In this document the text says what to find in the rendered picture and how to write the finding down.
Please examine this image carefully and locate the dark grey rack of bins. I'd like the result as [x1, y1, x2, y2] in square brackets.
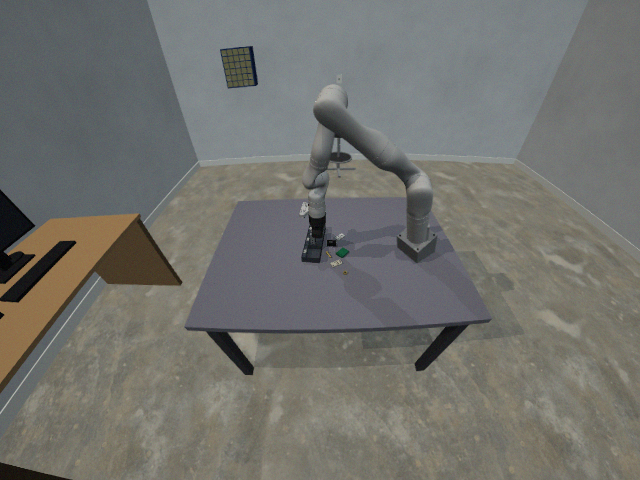
[301, 224, 326, 263]

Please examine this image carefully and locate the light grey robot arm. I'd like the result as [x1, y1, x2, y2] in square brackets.
[302, 84, 433, 244]

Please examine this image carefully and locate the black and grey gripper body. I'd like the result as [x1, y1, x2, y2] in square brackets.
[299, 203, 326, 238]

